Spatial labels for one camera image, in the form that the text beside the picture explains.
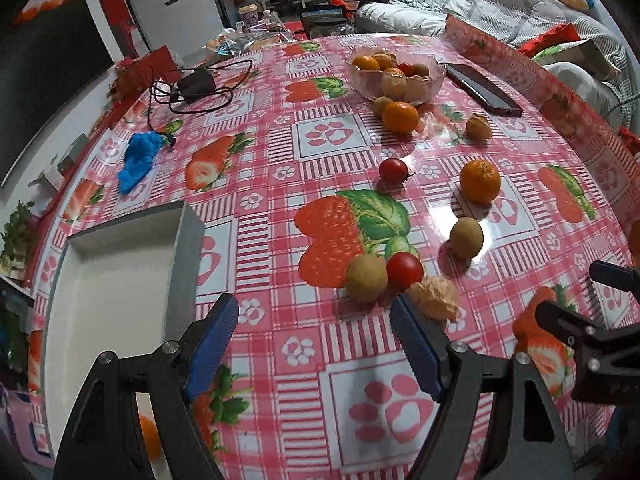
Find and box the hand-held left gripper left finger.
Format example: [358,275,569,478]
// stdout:
[52,292,241,480]

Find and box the red and green cushion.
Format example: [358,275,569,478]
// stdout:
[517,22,583,61]

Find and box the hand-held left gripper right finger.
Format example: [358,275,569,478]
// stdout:
[389,292,576,480]

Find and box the person's leg in jeans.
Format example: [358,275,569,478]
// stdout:
[580,404,640,473]

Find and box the pink stool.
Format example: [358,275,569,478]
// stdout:
[0,385,53,466]

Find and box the clear plastic bag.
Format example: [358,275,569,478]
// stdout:
[205,30,296,56]

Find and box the black power adapter with cable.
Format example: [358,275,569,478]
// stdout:
[147,59,253,133]

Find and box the clear glass bowl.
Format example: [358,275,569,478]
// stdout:
[346,46,447,107]

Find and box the black television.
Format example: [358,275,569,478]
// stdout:
[0,0,116,188]

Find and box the white rectangular tray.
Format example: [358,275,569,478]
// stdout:
[42,201,207,480]

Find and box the green potted plant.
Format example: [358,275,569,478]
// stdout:
[0,201,38,276]

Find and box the grey sofa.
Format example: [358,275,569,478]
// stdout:
[355,0,640,126]

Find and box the strawberry print tablecloth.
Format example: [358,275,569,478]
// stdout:
[22,32,640,480]

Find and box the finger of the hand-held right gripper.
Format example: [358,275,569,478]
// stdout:
[534,300,601,348]
[589,260,640,293]

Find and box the stack of red gift boxes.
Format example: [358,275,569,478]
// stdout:
[116,45,183,88]

